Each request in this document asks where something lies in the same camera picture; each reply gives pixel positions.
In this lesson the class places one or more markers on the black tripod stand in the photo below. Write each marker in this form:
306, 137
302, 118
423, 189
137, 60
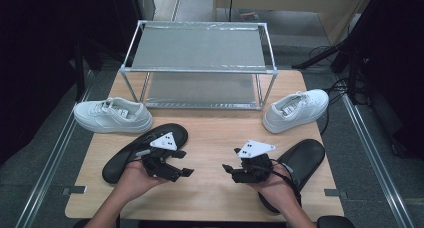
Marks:
320, 56

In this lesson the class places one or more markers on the metal frame shoe rack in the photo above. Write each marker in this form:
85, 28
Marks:
200, 48

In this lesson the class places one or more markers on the metal floor rail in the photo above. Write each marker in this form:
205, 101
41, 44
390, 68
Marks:
50, 164
376, 168

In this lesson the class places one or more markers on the white sneaker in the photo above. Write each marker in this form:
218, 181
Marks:
110, 119
293, 111

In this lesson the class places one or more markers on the beige cabinet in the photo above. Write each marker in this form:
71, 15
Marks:
283, 1

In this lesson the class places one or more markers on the grey table edge bracket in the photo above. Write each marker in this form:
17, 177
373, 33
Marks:
75, 190
335, 193

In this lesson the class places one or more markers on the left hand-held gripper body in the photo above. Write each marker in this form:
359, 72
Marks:
160, 168

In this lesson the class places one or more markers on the person's left hand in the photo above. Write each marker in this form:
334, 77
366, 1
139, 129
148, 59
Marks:
133, 183

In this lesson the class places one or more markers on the black slipper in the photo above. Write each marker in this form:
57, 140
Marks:
116, 168
306, 158

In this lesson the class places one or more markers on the person's right hand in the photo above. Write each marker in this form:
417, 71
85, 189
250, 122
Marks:
278, 191

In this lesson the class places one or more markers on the dark curtain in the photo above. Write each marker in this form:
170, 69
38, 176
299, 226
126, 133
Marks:
33, 54
393, 54

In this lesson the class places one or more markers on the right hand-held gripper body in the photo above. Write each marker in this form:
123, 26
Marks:
256, 164

